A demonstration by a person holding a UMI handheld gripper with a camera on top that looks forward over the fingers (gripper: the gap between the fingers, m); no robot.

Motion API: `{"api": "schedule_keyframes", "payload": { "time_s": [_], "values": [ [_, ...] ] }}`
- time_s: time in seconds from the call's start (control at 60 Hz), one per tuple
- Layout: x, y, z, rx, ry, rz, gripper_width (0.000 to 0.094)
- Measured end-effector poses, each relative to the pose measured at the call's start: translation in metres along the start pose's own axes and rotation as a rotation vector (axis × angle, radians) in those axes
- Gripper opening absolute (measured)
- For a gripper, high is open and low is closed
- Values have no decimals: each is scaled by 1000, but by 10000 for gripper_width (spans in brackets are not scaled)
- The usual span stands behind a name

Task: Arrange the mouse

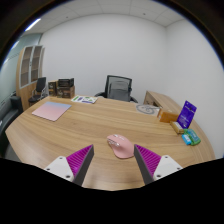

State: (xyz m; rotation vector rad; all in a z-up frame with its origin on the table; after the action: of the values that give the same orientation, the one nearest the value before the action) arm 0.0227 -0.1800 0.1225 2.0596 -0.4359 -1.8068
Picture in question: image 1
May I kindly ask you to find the small yellow box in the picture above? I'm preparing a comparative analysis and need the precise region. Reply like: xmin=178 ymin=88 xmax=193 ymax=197
xmin=169 ymin=120 xmax=185 ymax=135

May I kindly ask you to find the wooden shelf cabinet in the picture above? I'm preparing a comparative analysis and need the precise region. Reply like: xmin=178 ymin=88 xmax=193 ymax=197
xmin=15 ymin=44 xmax=46 ymax=111

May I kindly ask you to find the pink computer mouse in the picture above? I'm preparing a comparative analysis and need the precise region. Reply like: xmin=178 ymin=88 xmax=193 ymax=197
xmin=106 ymin=133 xmax=136 ymax=160

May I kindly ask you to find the ceiling light panel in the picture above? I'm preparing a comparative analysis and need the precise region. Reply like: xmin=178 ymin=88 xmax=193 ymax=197
xmin=24 ymin=17 xmax=42 ymax=33

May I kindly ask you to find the purple standing card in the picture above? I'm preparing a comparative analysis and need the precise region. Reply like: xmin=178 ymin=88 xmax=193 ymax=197
xmin=176 ymin=100 xmax=198 ymax=130

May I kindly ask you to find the black mesh office chair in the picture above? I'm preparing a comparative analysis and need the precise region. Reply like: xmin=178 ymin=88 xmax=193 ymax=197
xmin=94 ymin=74 xmax=139 ymax=104

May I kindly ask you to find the round grey printed disc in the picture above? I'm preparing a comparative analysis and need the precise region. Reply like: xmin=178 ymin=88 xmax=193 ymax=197
xmin=135 ymin=103 xmax=161 ymax=116

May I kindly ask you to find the blue packet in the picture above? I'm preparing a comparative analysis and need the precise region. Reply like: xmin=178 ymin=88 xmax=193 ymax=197
xmin=181 ymin=133 xmax=193 ymax=146

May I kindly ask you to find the wooden side desk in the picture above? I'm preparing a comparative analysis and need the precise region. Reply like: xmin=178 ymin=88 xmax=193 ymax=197
xmin=143 ymin=90 xmax=183 ymax=116

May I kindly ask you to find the grey backpack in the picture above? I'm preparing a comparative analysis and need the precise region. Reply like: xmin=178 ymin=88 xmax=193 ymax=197
xmin=107 ymin=80 xmax=130 ymax=102

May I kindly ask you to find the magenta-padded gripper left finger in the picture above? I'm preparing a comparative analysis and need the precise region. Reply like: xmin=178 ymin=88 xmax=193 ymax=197
xmin=43 ymin=143 xmax=95 ymax=187

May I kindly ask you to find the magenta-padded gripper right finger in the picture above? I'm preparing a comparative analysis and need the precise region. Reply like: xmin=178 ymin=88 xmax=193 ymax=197
xmin=133 ymin=143 xmax=184 ymax=186

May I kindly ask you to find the black visitor chair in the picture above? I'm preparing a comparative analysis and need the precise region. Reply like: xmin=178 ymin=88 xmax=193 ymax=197
xmin=28 ymin=76 xmax=49 ymax=104

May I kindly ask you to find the white printed sticker sheet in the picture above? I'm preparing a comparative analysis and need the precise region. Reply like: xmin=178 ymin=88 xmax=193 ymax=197
xmin=70 ymin=94 xmax=99 ymax=105

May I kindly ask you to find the dark printed cardboard box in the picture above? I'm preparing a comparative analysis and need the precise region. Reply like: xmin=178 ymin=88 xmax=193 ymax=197
xmin=57 ymin=77 xmax=75 ymax=88

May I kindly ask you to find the green packet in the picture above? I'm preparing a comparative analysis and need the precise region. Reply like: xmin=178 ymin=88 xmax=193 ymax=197
xmin=183 ymin=128 xmax=202 ymax=146

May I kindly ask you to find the wide brown cardboard box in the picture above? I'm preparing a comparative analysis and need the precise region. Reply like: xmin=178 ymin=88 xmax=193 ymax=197
xmin=56 ymin=85 xmax=76 ymax=99

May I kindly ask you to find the pink and blue mouse pad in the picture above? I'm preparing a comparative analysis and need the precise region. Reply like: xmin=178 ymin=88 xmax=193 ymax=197
xmin=31 ymin=101 xmax=72 ymax=122

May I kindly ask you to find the black sofa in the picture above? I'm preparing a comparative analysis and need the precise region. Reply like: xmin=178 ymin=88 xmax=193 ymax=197
xmin=0 ymin=94 xmax=24 ymax=158

